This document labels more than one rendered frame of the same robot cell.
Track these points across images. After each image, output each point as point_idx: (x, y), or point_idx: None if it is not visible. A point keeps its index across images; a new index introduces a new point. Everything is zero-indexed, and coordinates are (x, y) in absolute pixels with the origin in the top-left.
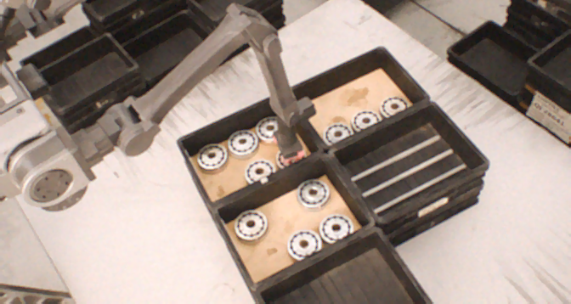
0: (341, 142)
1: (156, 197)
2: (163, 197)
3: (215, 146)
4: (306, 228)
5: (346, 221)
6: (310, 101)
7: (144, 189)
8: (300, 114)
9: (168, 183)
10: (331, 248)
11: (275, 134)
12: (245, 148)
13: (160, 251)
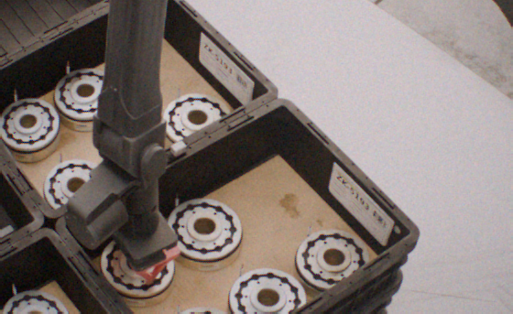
0: (17, 244)
1: (447, 269)
2: (432, 271)
3: (334, 284)
4: (86, 141)
5: (10, 138)
6: (75, 205)
7: (477, 281)
8: (96, 167)
9: (434, 300)
10: (32, 45)
11: (169, 232)
12: (255, 284)
13: (393, 168)
